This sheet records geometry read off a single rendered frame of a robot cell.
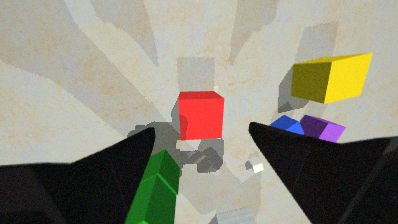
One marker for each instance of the purple block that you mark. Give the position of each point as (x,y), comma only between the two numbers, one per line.
(321,129)

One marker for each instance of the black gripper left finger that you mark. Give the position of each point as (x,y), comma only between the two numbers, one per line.
(98,189)

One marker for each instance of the yellow block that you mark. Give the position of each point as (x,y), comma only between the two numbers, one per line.
(330,79)

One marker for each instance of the blue block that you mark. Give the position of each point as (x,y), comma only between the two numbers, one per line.
(288,124)

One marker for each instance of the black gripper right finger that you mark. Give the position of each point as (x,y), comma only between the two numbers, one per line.
(326,179)

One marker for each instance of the green block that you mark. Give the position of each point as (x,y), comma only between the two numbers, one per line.
(163,165)
(154,203)

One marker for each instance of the red block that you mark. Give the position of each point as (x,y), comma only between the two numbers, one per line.
(201,115)

